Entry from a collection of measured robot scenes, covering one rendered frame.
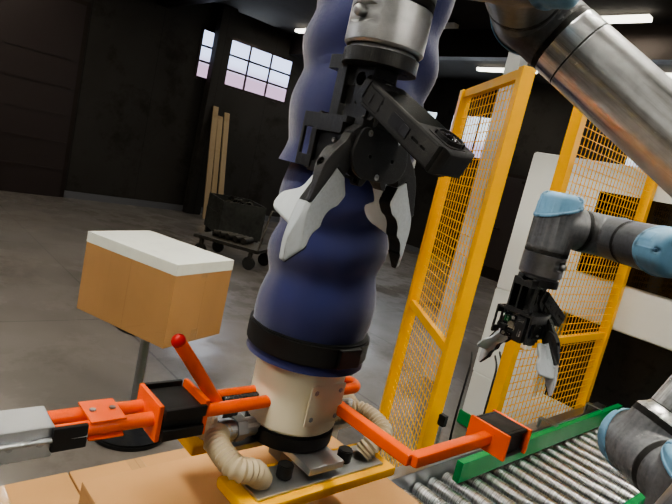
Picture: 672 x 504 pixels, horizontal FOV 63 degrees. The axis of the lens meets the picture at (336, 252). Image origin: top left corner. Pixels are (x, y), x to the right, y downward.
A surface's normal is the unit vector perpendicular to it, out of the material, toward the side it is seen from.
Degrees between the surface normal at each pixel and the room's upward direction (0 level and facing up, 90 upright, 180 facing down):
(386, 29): 90
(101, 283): 90
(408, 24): 90
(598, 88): 108
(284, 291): 76
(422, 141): 93
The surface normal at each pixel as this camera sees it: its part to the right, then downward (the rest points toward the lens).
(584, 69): -0.58, 0.29
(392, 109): -0.74, -0.01
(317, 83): -0.60, -0.18
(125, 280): -0.46, 0.04
